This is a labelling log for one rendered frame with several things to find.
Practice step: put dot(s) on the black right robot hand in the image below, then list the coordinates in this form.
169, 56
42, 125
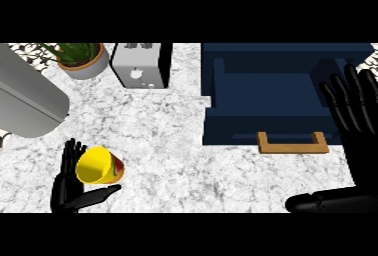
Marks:
361, 140

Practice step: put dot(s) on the silver toaster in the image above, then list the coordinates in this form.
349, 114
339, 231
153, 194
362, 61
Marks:
141, 65

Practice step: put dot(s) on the potted green plant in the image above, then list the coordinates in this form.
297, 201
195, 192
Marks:
79, 58

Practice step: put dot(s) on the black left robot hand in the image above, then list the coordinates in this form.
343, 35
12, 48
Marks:
67, 190

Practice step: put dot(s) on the yellow cup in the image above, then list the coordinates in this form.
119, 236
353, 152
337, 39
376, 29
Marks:
100, 166

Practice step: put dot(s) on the dark blue open drawer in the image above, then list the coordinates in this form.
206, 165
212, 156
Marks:
271, 96

